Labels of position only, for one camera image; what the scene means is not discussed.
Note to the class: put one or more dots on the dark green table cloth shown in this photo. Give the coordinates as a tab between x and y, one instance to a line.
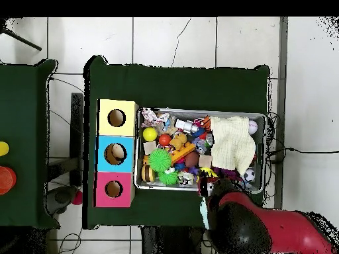
172	87
23	105

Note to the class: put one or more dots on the small white baseball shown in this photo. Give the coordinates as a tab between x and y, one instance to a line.
253	127

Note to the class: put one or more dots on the cream muslin cloth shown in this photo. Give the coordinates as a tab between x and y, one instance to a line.
233	145

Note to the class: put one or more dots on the silver mesh bin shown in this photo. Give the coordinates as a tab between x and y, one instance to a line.
190	113

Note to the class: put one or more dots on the tan plush animal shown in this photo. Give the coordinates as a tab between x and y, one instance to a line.
178	141

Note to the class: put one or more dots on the orange round object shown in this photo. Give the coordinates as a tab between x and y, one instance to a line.
6	180

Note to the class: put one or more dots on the small soccer ball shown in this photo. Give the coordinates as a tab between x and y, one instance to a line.
249	175

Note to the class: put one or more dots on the black rod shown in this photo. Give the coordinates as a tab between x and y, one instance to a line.
23	41

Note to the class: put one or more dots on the yellow round object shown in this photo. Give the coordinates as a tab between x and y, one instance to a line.
3	148

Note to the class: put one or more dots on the mint green muslin cloth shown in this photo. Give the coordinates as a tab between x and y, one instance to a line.
204	211

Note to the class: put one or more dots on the orange ball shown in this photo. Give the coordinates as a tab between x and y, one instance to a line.
164	139

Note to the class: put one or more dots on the toy burger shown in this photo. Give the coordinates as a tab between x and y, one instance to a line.
147	173

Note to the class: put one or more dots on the large green spiky ball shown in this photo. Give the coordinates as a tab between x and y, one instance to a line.
159	160

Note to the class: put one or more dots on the smooth yellow ball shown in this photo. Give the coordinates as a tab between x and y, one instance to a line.
150	134

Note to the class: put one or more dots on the wooden box with three holes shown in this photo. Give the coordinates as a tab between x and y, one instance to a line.
116	185

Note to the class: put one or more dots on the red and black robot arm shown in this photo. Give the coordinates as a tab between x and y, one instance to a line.
291	232

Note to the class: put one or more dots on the grey rounded object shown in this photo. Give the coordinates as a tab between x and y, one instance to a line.
61	198

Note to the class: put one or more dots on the silver plastic toy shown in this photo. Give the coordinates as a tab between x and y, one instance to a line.
186	126

